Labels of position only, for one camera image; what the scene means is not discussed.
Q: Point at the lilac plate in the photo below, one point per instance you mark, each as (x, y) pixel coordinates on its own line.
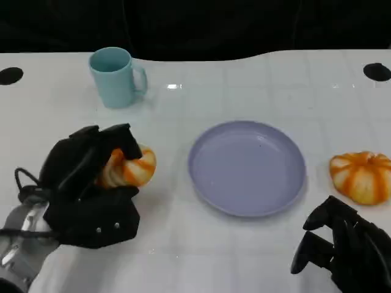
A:
(247, 171)

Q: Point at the black table grommet hole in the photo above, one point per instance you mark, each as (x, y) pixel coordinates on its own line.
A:
(9, 75)
(377, 72)

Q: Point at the orange and white bread roll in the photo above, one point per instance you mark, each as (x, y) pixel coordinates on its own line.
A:
(139, 171)
(362, 180)

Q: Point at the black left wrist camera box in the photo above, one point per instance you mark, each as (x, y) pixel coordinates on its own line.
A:
(97, 219)

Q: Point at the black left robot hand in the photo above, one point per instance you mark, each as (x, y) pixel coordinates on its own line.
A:
(70, 164)

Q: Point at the pale green mug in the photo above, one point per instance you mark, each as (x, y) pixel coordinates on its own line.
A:
(113, 84)

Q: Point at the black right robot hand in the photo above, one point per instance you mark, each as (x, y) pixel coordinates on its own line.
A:
(360, 253)

